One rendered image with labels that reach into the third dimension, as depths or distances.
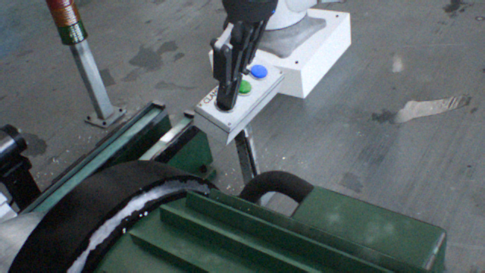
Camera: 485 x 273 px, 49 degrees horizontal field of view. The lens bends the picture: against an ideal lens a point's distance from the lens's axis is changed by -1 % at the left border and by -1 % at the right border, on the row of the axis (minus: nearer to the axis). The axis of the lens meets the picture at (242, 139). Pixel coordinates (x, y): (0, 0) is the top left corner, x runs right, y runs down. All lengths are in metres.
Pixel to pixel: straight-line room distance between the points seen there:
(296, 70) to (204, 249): 1.03
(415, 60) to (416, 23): 0.19
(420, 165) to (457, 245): 0.21
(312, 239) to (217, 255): 0.06
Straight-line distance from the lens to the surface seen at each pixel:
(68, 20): 1.28
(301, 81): 1.30
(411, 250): 0.32
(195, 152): 1.13
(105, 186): 0.32
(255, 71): 0.94
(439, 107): 1.28
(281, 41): 1.35
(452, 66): 1.43
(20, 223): 0.66
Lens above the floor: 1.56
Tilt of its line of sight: 38 degrees down
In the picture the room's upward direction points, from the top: 12 degrees counter-clockwise
